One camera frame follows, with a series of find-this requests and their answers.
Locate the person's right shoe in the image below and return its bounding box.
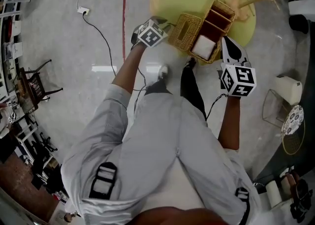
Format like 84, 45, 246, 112
184, 56, 198, 70

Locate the brown wooden desk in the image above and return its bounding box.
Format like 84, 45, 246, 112
0, 154, 59, 223

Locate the person's right leg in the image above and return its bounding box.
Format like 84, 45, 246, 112
180, 65, 208, 122

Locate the gold wire basket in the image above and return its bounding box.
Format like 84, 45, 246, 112
261, 89, 290, 129

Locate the hand-held gripper cable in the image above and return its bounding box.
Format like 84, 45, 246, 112
131, 67, 149, 117
205, 93, 229, 122

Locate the person's left leg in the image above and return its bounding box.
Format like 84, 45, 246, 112
144, 79, 173, 96

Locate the floral round plate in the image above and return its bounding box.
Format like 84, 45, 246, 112
281, 104, 305, 136

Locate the person's left shoe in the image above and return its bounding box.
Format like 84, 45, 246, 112
157, 64, 171, 82

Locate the woven wicker box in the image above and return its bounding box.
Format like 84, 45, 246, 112
168, 0, 237, 65

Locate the white folded cloth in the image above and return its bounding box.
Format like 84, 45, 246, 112
191, 34, 218, 61

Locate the gold wire side table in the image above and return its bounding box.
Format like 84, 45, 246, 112
281, 115, 307, 156

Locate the black floor cable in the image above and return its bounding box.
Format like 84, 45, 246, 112
82, 12, 118, 77

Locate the person's leg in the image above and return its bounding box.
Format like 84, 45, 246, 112
180, 65, 208, 122
144, 79, 173, 96

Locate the black round stool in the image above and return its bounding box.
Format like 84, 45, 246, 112
288, 14, 310, 35

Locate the cream toaster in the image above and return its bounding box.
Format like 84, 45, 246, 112
275, 74, 303, 106

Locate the orange fluffy cloth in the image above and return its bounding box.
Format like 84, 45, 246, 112
222, 0, 255, 22

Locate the person's grey shirt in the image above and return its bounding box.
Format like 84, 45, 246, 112
60, 83, 262, 225

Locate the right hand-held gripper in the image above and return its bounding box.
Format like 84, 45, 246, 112
218, 35, 257, 97

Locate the black metal chair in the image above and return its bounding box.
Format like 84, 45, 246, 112
18, 59, 64, 114

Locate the white paper roll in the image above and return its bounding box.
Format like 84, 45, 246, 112
265, 180, 283, 208

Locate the person's shoe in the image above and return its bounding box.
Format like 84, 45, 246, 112
184, 56, 198, 70
157, 64, 171, 82

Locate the person's right forearm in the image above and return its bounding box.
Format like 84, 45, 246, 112
218, 95, 242, 151

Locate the right hand-held gripper cable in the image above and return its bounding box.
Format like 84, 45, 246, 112
205, 93, 229, 122

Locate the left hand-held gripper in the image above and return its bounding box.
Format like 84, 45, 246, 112
130, 16, 172, 50

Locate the person's left forearm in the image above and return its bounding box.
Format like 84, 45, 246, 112
112, 43, 148, 94

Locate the left hand-held gripper cable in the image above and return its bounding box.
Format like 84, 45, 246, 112
131, 67, 149, 117

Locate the black strap buckle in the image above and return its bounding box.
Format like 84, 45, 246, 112
88, 161, 119, 200
234, 187, 251, 225

